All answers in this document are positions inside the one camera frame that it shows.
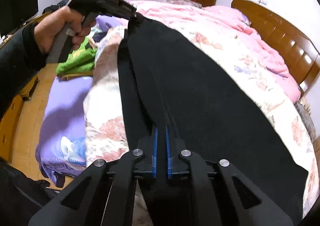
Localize black sleeved left forearm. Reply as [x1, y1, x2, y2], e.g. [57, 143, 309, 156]
[0, 23, 48, 116]

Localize brown wooden headboard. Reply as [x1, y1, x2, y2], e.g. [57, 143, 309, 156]
[231, 0, 319, 95]

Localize black pants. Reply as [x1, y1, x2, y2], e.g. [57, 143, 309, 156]
[118, 14, 308, 225]

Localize yellow wooden cabinet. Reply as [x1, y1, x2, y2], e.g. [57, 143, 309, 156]
[1, 75, 39, 162]

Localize black television screen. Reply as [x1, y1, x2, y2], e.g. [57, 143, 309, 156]
[3, 0, 39, 35]

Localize floral cream quilt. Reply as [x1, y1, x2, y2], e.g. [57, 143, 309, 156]
[83, 0, 319, 215]

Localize purple bed sheet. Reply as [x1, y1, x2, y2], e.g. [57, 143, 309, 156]
[35, 16, 129, 188]

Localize green cloth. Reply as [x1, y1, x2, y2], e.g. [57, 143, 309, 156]
[56, 37, 97, 77]

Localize person's left hand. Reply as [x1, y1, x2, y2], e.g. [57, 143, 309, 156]
[34, 6, 96, 53]

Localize pink quilt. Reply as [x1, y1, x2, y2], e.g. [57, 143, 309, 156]
[125, 0, 301, 103]

